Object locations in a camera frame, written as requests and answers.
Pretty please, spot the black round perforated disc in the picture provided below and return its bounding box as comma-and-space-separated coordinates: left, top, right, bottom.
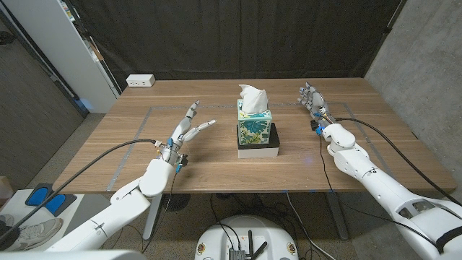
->
161, 194, 191, 212

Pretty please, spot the blue foot pedal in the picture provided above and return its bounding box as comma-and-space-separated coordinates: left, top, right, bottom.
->
45, 193, 77, 217
24, 183, 54, 207

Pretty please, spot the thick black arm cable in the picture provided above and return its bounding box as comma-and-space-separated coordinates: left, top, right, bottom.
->
0, 139, 160, 246
334, 117, 462, 207

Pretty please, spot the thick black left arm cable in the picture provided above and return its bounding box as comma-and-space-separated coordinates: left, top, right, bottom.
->
0, 139, 160, 246

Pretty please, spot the black floor cable bundle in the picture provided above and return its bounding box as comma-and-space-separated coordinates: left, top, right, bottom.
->
209, 193, 289, 232

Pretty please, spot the white robot torso base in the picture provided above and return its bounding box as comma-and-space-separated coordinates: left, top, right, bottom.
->
193, 214, 300, 260

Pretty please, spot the grey table leg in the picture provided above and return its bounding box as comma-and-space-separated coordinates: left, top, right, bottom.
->
324, 192, 350, 241

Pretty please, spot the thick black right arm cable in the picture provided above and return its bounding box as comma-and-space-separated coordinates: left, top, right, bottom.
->
334, 117, 462, 207

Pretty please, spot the grey sneaker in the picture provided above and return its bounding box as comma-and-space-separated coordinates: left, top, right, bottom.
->
0, 217, 64, 253

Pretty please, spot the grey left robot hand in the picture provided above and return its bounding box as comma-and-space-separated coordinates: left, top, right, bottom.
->
155, 100, 217, 167

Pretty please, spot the teal floral tissue box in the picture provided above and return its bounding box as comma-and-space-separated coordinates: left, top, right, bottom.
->
236, 98, 273, 146

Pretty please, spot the white table leg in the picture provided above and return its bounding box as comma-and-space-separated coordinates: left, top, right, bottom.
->
142, 194, 163, 241

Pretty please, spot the white tissue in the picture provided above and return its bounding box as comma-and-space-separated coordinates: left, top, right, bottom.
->
238, 84, 270, 115

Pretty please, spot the black curtain backdrop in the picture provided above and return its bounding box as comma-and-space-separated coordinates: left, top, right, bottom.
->
68, 0, 405, 91

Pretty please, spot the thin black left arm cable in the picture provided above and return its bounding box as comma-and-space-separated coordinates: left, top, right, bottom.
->
142, 171, 180, 254

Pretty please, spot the white floor cable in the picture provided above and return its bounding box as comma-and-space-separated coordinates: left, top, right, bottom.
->
286, 192, 336, 260

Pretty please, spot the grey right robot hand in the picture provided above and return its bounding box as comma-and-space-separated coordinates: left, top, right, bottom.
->
297, 82, 335, 129

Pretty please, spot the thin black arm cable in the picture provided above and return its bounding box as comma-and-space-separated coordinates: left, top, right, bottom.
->
142, 171, 180, 254
319, 135, 440, 250

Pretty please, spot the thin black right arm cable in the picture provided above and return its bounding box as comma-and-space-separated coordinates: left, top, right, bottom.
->
319, 135, 440, 250

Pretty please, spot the white floor board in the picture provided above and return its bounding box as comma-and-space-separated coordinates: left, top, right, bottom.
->
0, 188, 86, 252

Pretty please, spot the white power strip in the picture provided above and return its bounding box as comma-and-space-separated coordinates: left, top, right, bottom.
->
125, 74, 157, 88

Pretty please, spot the white shelf cabinet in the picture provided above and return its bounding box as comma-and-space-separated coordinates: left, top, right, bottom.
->
1, 0, 120, 115

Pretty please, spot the dark metal curtain pole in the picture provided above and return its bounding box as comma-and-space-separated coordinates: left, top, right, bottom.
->
362, 0, 407, 79

